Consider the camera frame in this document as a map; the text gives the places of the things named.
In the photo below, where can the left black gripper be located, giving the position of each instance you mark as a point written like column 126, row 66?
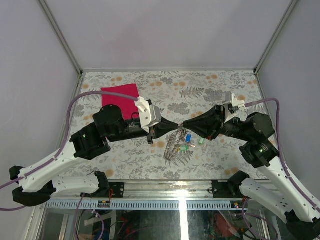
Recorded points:
column 161, row 129

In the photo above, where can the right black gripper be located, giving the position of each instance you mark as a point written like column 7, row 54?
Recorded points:
column 209, row 124

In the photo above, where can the green tag key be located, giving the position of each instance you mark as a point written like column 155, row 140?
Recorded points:
column 184, row 148
column 201, row 141

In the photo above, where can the blue tag key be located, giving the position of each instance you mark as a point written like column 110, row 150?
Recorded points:
column 188, row 138

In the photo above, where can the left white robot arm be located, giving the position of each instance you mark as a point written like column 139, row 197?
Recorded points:
column 42, row 181

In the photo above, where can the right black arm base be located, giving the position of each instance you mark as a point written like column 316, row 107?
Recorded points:
column 225, row 188

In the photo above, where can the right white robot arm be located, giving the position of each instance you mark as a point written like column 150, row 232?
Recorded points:
column 298, row 209

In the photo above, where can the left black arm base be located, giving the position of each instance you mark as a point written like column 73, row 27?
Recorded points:
column 115, row 190

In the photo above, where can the floral table mat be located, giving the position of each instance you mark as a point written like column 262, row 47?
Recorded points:
column 180, row 96

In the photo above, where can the red cloth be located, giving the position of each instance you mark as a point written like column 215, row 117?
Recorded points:
column 127, row 106

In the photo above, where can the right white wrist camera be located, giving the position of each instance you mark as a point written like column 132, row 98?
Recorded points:
column 232, row 105

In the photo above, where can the aluminium front rail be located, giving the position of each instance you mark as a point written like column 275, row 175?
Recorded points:
column 153, row 195

